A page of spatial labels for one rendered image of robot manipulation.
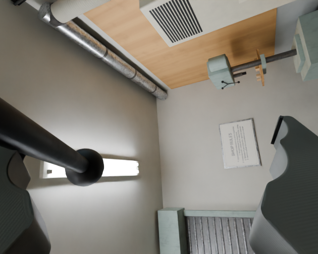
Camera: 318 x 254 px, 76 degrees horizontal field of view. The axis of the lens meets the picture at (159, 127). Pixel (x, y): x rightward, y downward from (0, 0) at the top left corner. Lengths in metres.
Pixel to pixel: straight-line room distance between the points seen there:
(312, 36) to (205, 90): 1.55
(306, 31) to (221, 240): 2.52
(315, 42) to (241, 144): 1.42
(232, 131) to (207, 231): 1.40
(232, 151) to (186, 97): 1.12
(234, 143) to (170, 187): 1.16
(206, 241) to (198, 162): 1.05
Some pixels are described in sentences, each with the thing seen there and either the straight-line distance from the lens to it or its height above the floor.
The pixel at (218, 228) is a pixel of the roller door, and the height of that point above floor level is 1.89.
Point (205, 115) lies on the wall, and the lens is 3.18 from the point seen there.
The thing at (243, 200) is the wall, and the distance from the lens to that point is 3.01.
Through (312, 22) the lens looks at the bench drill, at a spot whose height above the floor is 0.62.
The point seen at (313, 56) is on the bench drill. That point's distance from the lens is 2.28.
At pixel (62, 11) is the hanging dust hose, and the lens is 1.96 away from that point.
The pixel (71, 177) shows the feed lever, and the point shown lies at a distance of 0.19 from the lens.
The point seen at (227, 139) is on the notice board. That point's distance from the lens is 3.02.
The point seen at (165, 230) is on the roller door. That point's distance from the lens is 3.10.
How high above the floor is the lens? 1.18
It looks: 26 degrees up
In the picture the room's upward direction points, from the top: 101 degrees counter-clockwise
